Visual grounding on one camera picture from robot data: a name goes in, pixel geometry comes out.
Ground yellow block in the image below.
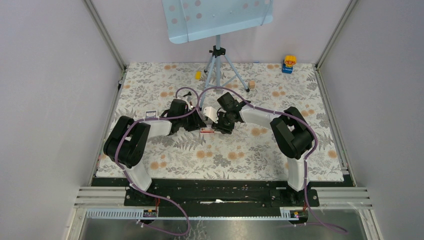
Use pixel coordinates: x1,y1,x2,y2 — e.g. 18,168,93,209
194,71,202,80

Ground yellow blue toy figure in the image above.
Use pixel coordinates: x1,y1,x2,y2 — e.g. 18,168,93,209
281,55,297,74

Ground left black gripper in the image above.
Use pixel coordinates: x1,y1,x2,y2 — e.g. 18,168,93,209
178,106,207,132

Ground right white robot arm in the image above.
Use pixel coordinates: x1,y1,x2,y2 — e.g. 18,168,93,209
201,92,316,206

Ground blue playing card deck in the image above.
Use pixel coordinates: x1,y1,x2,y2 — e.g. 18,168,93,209
144,110,158,119

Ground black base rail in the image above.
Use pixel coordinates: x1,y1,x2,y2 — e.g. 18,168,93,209
124,178,320,217

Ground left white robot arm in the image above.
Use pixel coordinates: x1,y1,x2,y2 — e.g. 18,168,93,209
103,99,207,206

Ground floral tablecloth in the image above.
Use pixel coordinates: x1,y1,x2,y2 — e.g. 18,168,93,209
112,63,343,182

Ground wooden cube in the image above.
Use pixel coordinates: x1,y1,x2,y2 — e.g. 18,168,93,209
248,80,256,89

